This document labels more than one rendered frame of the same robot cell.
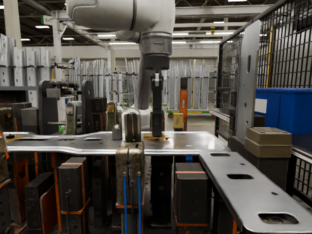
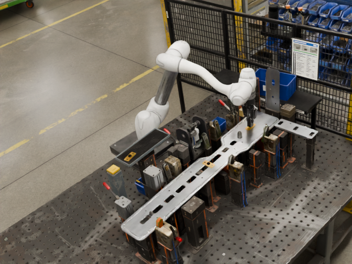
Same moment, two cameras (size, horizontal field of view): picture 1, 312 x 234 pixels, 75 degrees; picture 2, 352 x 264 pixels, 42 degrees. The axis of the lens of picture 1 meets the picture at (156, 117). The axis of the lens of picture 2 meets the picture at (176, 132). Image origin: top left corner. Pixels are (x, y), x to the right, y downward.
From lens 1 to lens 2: 2.92 m
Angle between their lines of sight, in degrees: 47
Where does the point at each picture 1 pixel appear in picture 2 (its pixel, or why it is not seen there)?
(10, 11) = not seen: outside the picture
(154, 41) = (253, 95)
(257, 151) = (289, 116)
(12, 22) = not seen: outside the picture
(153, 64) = (252, 102)
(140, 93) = (167, 94)
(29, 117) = (186, 153)
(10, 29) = not seen: outside the picture
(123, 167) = (276, 143)
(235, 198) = (303, 134)
